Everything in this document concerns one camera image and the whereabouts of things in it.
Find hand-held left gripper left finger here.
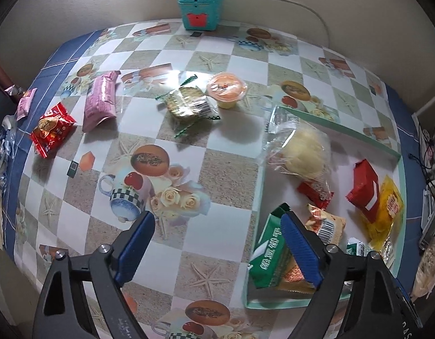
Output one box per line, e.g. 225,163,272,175
33,210,156,339

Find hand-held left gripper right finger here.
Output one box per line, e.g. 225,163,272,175
280,210,405,339

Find green snack packet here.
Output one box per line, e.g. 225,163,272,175
248,203,296,288

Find orange snack bag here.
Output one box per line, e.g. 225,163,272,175
279,203,347,295

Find pale grey-green snack packet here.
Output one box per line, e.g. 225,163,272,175
346,238,372,257

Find red box-shaped snack packet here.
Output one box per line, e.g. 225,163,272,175
345,159,380,223

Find bread bun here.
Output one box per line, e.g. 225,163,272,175
263,108,333,181

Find teal rimmed white tray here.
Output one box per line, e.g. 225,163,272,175
244,105,410,309

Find cream plastic bag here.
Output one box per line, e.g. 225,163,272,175
411,236,435,298

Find small red snack packet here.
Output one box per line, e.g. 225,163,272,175
297,180,334,210

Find yellow snack packet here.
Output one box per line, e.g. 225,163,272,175
362,175,404,251

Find checkered printed tablecloth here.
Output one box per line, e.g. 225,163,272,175
0,19,421,339

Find red patterned snack bag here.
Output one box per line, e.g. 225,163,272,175
30,102,77,158

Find large pink snack bag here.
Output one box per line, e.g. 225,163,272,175
82,71,121,133

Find clear cracker packet green edges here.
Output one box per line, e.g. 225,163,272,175
156,74,221,138

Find blue and white packet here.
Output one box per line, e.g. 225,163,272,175
0,127,17,181

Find orange jelly cup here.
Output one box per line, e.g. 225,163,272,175
207,72,248,110

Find small pink snack packet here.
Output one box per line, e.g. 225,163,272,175
16,88,38,121

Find white metal rack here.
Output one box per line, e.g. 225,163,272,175
411,88,435,122

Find teal toy box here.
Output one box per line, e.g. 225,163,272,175
178,0,221,31

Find black cable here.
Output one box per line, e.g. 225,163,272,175
408,123,435,198

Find white power cable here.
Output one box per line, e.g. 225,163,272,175
238,0,330,47

